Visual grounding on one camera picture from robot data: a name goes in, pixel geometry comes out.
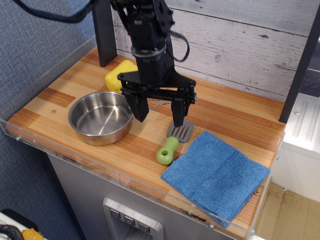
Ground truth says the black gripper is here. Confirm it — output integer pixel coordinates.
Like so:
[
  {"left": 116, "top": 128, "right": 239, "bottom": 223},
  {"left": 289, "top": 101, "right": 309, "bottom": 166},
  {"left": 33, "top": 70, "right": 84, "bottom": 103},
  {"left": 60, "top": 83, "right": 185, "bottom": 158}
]
[{"left": 117, "top": 48, "right": 197, "bottom": 127}]

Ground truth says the green handled grey spatula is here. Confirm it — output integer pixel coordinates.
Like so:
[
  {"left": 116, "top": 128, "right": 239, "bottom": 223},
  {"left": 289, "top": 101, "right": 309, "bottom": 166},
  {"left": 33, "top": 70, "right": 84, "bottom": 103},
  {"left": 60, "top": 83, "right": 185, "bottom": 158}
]
[{"left": 156, "top": 120, "right": 194, "bottom": 166}]

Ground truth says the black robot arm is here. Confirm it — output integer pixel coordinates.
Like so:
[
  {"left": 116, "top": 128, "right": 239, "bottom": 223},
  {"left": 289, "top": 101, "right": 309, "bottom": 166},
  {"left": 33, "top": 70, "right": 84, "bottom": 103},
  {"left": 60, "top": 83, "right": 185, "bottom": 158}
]
[{"left": 111, "top": 0, "right": 197, "bottom": 127}]

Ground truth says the blue folded cloth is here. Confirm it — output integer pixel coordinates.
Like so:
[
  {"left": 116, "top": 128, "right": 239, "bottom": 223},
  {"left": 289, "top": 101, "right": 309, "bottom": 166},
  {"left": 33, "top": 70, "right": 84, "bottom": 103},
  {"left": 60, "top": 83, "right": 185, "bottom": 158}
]
[{"left": 161, "top": 131, "right": 270, "bottom": 228}]

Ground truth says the yellow toy bell pepper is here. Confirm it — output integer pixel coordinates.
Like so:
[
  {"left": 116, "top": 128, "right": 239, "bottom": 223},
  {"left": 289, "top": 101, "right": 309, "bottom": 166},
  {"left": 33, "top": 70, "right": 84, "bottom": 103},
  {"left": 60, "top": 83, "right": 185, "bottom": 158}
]
[{"left": 105, "top": 60, "right": 138, "bottom": 94}]

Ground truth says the stainless steel pan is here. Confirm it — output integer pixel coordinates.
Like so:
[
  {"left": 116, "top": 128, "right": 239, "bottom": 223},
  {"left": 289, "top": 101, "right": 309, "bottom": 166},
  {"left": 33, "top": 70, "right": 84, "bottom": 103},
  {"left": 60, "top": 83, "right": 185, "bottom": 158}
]
[{"left": 68, "top": 91, "right": 133, "bottom": 146}]

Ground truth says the clear acrylic table guard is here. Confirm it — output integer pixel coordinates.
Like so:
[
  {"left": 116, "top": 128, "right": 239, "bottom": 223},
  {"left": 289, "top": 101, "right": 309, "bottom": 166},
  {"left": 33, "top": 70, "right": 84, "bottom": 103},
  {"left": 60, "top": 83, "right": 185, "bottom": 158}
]
[{"left": 0, "top": 48, "right": 285, "bottom": 240}]

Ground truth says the grey toy fridge cabinet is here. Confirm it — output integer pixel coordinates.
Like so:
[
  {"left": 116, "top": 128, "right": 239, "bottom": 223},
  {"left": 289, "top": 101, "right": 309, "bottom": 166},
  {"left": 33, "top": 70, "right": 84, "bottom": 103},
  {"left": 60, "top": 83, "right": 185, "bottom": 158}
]
[{"left": 46, "top": 152, "right": 253, "bottom": 240}]

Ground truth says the silver dispenser button panel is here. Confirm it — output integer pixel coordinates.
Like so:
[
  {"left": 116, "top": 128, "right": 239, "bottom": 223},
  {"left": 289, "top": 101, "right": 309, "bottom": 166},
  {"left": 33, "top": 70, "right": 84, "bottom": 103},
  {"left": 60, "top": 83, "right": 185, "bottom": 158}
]
[{"left": 102, "top": 197, "right": 165, "bottom": 240}]

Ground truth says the white ridged side unit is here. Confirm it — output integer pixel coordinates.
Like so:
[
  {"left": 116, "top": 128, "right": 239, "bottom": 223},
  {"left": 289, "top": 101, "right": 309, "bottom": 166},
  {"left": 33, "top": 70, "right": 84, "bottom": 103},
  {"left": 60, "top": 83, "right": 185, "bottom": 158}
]
[{"left": 271, "top": 93, "right": 320, "bottom": 202}]

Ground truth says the yellow object bottom corner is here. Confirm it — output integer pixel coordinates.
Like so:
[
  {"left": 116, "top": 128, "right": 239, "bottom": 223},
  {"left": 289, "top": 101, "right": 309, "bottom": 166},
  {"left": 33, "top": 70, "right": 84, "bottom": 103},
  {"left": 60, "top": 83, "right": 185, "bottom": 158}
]
[{"left": 21, "top": 228, "right": 45, "bottom": 240}]

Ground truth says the left dark frame post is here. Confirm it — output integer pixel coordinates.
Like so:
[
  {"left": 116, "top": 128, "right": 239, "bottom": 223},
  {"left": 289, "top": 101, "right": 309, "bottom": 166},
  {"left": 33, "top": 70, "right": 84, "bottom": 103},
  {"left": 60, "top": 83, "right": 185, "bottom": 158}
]
[{"left": 92, "top": 0, "right": 118, "bottom": 67}]

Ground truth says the dark frame post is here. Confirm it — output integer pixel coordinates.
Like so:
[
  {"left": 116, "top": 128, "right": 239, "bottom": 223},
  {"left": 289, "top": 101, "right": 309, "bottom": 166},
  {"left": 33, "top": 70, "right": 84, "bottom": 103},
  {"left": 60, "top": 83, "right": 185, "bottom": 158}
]
[
  {"left": 279, "top": 6, "right": 320, "bottom": 124},
  {"left": 92, "top": 0, "right": 118, "bottom": 67}
]

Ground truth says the right dark frame post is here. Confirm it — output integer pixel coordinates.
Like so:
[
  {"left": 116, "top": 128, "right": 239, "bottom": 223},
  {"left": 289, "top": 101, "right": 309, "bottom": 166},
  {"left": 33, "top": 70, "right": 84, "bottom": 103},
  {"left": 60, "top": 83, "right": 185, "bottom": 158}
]
[{"left": 279, "top": 6, "right": 320, "bottom": 124}]

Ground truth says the black braided cable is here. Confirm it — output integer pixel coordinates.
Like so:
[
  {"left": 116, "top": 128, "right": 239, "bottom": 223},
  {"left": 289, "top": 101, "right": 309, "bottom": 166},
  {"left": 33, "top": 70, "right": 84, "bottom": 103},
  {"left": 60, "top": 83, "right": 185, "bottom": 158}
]
[{"left": 0, "top": 223, "right": 24, "bottom": 240}]

